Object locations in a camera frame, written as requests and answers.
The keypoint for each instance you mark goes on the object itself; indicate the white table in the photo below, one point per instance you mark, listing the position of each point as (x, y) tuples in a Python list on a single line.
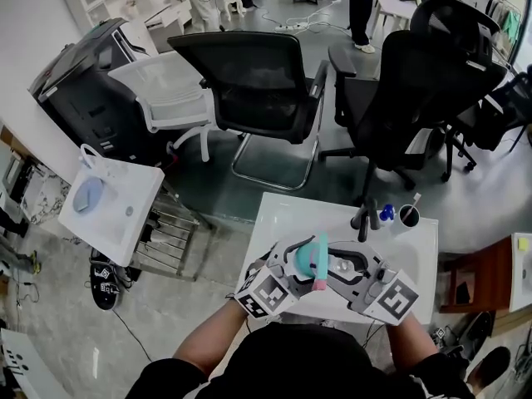
[(392, 4)]

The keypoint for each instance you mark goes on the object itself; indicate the white mesh chair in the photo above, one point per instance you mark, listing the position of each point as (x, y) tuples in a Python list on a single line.
[(174, 98)]

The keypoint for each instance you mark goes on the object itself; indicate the black headrest office chair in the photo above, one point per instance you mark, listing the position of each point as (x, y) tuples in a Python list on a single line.
[(415, 90)]

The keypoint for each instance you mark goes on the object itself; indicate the person's left forearm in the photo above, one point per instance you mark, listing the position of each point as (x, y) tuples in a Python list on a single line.
[(210, 337)]

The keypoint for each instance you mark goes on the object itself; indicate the white stool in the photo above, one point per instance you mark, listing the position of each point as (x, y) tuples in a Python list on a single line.
[(232, 0)]

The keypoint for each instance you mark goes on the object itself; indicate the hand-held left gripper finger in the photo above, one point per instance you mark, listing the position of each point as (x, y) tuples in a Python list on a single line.
[(305, 286), (282, 251)]

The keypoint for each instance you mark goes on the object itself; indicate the black mesh sled-base chair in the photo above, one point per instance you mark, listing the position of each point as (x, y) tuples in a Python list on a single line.
[(253, 90)]

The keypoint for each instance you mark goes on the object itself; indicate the person's black shirt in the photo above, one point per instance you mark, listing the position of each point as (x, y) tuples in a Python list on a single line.
[(299, 362)]

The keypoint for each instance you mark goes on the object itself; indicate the clothes rack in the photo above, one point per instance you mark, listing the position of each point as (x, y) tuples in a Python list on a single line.
[(510, 21)]

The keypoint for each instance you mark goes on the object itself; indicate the black faucet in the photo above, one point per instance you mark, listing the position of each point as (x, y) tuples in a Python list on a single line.
[(366, 218)]

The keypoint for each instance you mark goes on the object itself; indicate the brown wooden cabinet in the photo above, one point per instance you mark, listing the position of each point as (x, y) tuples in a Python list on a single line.
[(490, 274)]

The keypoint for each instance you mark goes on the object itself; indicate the white sink basin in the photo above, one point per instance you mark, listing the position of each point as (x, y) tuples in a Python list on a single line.
[(122, 214), (520, 283), (287, 218)]

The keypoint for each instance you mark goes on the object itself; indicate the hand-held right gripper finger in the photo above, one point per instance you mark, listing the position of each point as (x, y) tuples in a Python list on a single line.
[(374, 258), (347, 287)]

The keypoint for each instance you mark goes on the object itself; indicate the person's right forearm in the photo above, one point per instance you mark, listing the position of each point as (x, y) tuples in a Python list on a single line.
[(411, 341)]

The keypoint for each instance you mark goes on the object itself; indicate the white toothbrush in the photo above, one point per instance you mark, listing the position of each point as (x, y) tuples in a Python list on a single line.
[(415, 201)]

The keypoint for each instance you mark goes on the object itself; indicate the black round device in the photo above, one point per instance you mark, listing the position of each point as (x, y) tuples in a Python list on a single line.
[(106, 287), (478, 333)]

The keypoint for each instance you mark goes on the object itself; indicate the black office printer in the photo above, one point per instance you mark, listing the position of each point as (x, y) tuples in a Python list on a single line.
[(83, 90)]

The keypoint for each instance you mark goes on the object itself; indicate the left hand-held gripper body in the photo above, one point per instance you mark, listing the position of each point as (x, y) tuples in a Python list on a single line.
[(270, 293)]

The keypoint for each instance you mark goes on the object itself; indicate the white cup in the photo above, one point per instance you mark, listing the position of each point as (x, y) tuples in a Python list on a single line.
[(409, 216)]

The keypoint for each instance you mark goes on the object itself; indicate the black swivel office chair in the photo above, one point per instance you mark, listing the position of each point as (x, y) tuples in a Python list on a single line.
[(494, 119)]

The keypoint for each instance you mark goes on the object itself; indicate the blue plate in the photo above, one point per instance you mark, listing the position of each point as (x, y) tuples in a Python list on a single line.
[(88, 195)]

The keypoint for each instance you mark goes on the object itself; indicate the person's black shoe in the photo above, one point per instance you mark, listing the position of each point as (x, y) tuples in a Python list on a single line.
[(490, 366)]

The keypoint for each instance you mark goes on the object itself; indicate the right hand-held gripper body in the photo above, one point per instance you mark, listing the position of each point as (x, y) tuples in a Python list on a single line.
[(397, 299)]

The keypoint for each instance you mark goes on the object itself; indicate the white power strip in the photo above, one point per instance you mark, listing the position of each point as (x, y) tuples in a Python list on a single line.
[(291, 27)]

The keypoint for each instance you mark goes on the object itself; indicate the metal rack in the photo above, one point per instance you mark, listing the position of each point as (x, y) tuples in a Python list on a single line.
[(172, 235)]

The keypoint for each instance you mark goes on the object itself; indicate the marble patterned counter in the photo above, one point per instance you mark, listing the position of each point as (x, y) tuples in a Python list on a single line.
[(45, 198)]

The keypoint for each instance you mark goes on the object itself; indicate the yellow sponge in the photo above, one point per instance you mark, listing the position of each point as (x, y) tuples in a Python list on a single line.
[(525, 244)]

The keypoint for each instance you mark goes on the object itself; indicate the white dotted panel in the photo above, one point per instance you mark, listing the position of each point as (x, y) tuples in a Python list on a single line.
[(23, 364)]

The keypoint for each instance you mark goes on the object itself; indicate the white faucet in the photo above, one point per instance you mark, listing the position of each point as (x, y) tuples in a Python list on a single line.
[(87, 153)]

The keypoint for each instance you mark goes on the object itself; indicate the small white desk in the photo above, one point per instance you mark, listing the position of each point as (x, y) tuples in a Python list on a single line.
[(166, 21)]

